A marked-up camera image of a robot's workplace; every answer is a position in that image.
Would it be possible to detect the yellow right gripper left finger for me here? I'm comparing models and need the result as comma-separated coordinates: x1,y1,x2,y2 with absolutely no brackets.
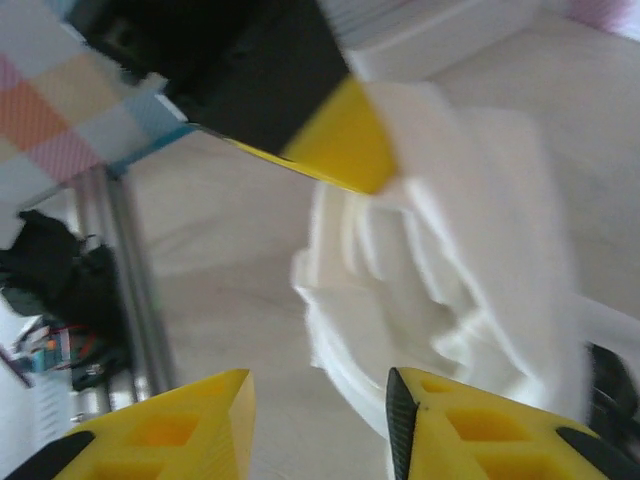
0,368,256,480

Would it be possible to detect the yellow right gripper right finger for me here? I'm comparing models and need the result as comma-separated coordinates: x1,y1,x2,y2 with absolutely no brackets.
384,367,616,480

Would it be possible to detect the white printed t-shirt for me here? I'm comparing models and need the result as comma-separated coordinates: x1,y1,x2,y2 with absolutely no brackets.
289,79,640,441

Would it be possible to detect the white plastic mesh basket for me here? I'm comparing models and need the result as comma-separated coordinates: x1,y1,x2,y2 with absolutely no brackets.
324,0,546,56

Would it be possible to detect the left control board with wires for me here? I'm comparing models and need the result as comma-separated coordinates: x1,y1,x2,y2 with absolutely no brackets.
9,324,101,391

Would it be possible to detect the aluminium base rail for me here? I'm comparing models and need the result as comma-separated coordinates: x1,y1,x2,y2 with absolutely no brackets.
74,167,176,401

